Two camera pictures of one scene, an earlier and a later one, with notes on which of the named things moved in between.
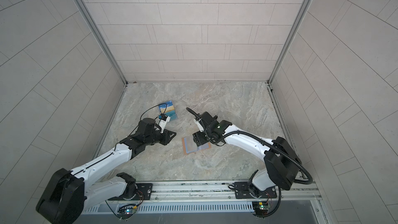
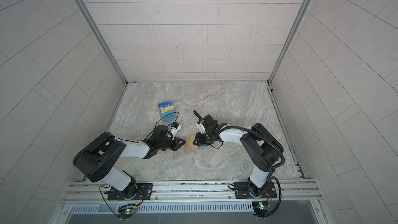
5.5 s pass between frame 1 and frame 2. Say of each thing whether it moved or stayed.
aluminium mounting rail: stayed
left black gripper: moved
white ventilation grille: stayed
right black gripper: stayed
